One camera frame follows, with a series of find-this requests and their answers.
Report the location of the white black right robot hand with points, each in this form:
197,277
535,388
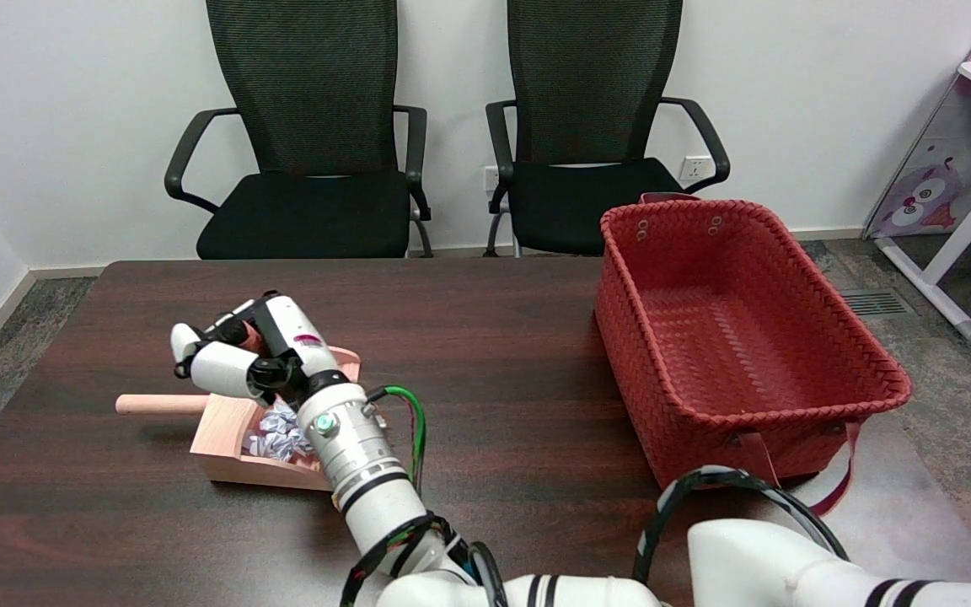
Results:
292,337

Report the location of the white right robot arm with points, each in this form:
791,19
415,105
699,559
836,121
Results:
359,464

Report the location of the wooden dustpan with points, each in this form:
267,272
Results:
224,434

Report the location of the black mesh office chair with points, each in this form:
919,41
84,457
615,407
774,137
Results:
595,84
308,84

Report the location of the red woven basket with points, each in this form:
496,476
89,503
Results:
730,337

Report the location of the floor vent grille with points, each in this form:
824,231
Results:
873,302

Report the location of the owl print side panel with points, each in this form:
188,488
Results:
932,185

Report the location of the white wall socket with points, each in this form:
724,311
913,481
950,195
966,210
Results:
694,167
490,177

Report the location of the white desk frame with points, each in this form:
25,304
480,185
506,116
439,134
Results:
957,244

